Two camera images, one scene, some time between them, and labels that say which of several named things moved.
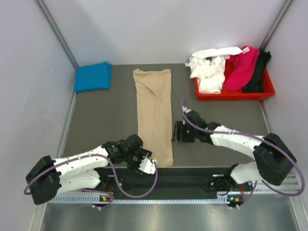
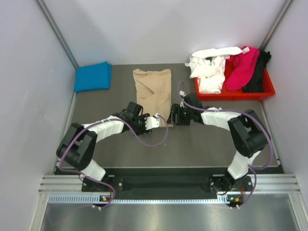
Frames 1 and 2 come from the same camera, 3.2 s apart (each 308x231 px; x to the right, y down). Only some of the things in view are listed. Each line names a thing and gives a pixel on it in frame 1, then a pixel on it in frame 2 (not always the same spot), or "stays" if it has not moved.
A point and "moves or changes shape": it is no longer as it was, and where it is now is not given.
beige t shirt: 154,113 moves or changes shape
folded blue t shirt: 93,77 stays
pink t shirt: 243,67 stays
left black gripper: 143,153 -> 143,131
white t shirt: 208,66 stays
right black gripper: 180,126 -> 176,109
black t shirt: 256,84 stays
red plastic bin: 237,95 stays
